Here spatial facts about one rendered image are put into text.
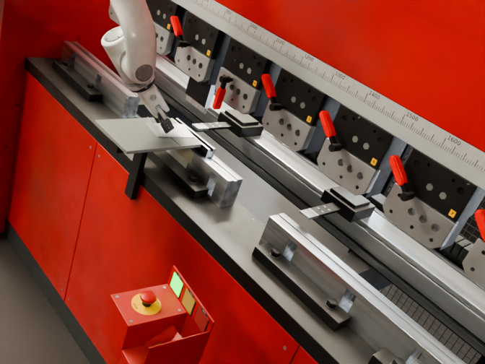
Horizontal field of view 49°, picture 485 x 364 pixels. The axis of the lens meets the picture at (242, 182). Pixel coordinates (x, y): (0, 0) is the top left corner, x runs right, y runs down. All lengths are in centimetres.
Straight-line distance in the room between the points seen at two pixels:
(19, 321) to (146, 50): 133
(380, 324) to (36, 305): 152
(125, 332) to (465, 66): 91
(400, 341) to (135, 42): 93
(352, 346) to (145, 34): 89
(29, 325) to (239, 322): 110
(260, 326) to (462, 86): 73
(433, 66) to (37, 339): 174
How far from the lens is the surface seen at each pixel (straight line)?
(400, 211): 118
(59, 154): 210
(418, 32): 115
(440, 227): 114
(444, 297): 150
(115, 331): 133
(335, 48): 125
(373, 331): 131
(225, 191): 154
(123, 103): 192
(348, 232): 160
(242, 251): 142
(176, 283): 135
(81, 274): 209
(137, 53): 136
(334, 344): 128
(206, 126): 173
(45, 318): 234
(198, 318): 128
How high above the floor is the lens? 167
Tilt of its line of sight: 27 degrees down
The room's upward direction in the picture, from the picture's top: 20 degrees clockwise
